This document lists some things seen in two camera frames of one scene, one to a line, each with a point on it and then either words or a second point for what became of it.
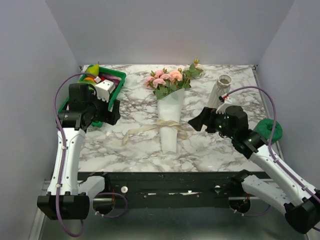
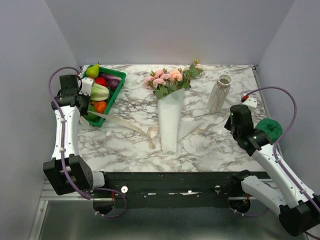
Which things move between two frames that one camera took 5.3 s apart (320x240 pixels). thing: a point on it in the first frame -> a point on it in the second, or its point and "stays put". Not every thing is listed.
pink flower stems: (165, 83) stays put
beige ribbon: (165, 122) -> (150, 130)
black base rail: (172, 190) stays put
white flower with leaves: (194, 69) stays put
